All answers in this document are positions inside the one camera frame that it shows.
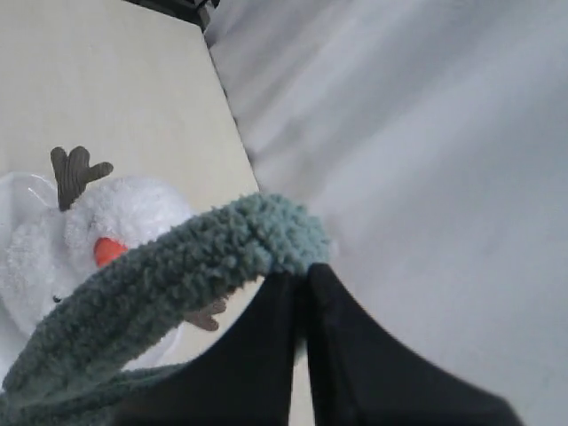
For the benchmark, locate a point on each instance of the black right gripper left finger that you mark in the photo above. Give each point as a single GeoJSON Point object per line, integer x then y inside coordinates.
{"type": "Point", "coordinates": [243, 379]}

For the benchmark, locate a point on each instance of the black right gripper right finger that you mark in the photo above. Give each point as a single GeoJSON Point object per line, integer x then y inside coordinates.
{"type": "Point", "coordinates": [362, 375]}

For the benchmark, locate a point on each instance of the green knitted scarf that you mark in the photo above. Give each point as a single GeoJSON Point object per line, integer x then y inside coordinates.
{"type": "Point", "coordinates": [73, 370]}

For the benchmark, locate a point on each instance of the white plush snowman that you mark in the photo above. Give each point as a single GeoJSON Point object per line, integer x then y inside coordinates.
{"type": "Point", "coordinates": [103, 217]}

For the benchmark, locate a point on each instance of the white backdrop curtain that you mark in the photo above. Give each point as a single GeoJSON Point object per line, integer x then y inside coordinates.
{"type": "Point", "coordinates": [431, 139]}

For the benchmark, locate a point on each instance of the white plastic tray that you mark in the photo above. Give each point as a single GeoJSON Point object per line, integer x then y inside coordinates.
{"type": "Point", "coordinates": [30, 259]}

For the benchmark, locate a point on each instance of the dark equipment beside table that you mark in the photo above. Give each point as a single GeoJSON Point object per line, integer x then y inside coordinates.
{"type": "Point", "coordinates": [196, 12]}

